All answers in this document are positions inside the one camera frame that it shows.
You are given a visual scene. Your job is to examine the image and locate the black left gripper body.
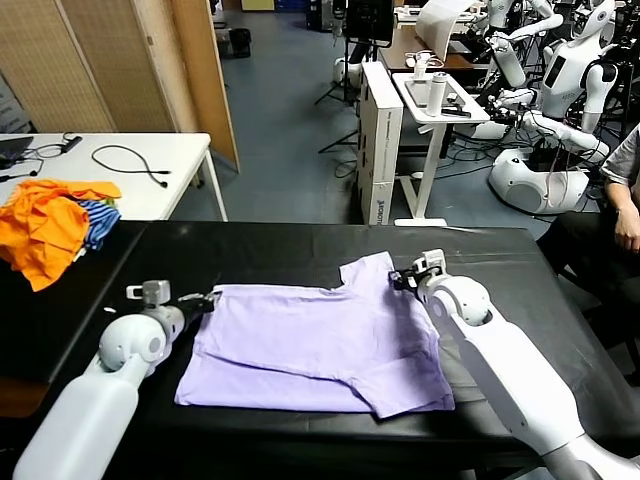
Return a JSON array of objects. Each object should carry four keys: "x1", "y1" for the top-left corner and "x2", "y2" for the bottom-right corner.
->
[{"x1": 174, "y1": 299, "x2": 214, "y2": 326}]

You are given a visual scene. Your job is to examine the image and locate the lavender t-shirt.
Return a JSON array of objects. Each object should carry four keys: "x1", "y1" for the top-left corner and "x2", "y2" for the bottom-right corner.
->
[{"x1": 173, "y1": 251, "x2": 456, "y2": 420}]

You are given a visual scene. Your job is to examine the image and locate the person's forearm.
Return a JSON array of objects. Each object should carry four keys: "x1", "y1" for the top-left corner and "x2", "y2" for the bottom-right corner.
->
[{"x1": 605, "y1": 172, "x2": 640, "y2": 214}]

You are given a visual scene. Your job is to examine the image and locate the person's bare hand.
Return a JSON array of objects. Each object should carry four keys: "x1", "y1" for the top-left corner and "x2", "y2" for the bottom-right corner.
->
[{"x1": 613, "y1": 202, "x2": 640, "y2": 251}]

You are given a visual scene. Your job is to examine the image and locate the black table cover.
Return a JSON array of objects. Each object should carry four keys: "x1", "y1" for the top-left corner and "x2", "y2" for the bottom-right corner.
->
[
  {"x1": 0, "y1": 222, "x2": 149, "y2": 386},
  {"x1": 29, "y1": 221, "x2": 640, "y2": 451}
]

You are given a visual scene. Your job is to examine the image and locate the white table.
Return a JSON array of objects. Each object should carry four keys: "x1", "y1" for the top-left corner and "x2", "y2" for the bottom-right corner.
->
[{"x1": 0, "y1": 132, "x2": 230, "y2": 223}]

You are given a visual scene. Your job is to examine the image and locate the white standing desk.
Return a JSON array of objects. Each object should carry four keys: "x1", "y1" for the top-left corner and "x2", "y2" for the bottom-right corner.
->
[{"x1": 391, "y1": 72, "x2": 491, "y2": 229}]

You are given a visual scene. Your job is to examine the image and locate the blue striped garment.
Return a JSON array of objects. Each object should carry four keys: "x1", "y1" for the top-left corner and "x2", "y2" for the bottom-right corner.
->
[{"x1": 77, "y1": 199, "x2": 123, "y2": 253}]

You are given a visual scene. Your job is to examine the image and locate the tall white cardboard box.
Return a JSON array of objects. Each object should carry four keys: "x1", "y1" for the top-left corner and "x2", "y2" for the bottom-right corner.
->
[{"x1": 358, "y1": 60, "x2": 404, "y2": 226}]

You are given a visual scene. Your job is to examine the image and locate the orange garment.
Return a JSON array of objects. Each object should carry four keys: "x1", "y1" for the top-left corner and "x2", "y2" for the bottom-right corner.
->
[{"x1": 0, "y1": 178, "x2": 123, "y2": 293}]

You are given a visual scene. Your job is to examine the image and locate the seated person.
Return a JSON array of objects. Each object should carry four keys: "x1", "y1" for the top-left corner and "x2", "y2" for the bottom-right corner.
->
[{"x1": 535, "y1": 209, "x2": 640, "y2": 361}]

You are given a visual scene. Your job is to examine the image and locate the grey tablet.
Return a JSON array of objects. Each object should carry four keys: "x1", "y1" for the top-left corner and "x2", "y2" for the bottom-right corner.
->
[{"x1": 404, "y1": 78, "x2": 470, "y2": 109}]

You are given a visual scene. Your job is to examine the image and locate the white water bottle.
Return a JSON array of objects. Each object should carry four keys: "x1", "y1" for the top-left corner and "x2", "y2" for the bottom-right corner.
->
[{"x1": 426, "y1": 71, "x2": 449, "y2": 118}]

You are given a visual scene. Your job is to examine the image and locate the black tripod stand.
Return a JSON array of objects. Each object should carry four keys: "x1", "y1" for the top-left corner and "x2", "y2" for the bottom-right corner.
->
[{"x1": 313, "y1": 37, "x2": 362, "y2": 107}]

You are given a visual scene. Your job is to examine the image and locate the brown wooden desk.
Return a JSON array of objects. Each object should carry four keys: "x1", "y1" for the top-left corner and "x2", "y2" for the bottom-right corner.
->
[{"x1": 378, "y1": 27, "x2": 490, "y2": 74}]

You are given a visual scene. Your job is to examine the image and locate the dark laptop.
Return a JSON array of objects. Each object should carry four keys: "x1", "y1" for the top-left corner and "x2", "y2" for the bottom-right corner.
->
[{"x1": 0, "y1": 136, "x2": 35, "y2": 170}]

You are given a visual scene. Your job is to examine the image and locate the grey person's shirt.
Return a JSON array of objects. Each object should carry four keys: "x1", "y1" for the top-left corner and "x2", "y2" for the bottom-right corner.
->
[{"x1": 599, "y1": 122, "x2": 640, "y2": 189}]

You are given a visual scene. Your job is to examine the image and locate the curved white panel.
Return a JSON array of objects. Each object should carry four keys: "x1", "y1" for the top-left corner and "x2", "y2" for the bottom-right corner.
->
[{"x1": 416, "y1": 0, "x2": 475, "y2": 61}]

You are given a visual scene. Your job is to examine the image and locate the white humanoid robot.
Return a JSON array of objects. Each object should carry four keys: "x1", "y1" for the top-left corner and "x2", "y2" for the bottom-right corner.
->
[{"x1": 488, "y1": 0, "x2": 621, "y2": 215}]

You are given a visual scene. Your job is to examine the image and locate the wooden folding screen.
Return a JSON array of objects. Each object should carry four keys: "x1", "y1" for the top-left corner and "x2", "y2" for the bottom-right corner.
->
[{"x1": 0, "y1": 0, "x2": 241, "y2": 174}]

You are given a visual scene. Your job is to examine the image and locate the black monitor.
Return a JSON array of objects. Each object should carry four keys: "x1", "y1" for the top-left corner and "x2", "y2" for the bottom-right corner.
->
[{"x1": 345, "y1": 0, "x2": 395, "y2": 41}]

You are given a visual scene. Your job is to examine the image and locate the black waste bin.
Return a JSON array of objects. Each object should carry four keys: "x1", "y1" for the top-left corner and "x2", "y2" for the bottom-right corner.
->
[{"x1": 228, "y1": 27, "x2": 253, "y2": 59}]

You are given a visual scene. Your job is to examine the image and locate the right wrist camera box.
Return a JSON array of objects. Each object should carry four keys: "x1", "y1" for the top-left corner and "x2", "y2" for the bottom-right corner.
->
[{"x1": 412, "y1": 248, "x2": 446, "y2": 275}]

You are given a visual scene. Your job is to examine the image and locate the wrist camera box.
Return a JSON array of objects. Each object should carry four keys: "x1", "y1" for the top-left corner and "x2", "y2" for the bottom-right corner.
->
[
  {"x1": 412, "y1": 248, "x2": 446, "y2": 275},
  {"x1": 125, "y1": 280, "x2": 172, "y2": 306}
]

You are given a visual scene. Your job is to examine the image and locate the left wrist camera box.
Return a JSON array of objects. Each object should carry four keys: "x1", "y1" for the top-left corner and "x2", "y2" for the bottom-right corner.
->
[{"x1": 125, "y1": 280, "x2": 172, "y2": 306}]

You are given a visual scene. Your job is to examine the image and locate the thick black cable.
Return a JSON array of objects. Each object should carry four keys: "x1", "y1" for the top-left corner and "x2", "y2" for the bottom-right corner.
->
[{"x1": 91, "y1": 144, "x2": 172, "y2": 189}]

